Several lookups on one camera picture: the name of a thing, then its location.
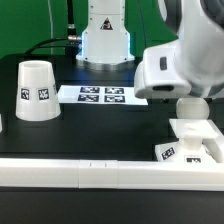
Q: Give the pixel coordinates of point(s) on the white front fence bar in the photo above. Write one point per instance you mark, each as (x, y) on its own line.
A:
(110, 174)

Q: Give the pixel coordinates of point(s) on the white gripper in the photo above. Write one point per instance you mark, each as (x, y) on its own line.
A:
(191, 66)

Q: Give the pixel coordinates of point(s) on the white lamp base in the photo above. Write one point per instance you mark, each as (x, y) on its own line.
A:
(190, 146)

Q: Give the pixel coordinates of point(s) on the white lamp bulb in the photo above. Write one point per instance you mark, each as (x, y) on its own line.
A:
(192, 108)

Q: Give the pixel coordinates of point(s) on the black vertical cable post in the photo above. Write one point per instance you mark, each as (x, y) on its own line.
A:
(71, 28)

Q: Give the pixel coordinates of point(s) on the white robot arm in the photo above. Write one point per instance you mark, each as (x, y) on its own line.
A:
(106, 42)

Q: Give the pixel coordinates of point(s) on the white left fence piece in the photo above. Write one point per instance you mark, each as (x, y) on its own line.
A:
(1, 123)

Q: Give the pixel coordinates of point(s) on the white conical lamp shade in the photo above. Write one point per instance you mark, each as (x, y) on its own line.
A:
(37, 98)

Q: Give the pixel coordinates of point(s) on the white marker sheet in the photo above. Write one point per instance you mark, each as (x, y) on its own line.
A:
(99, 95)

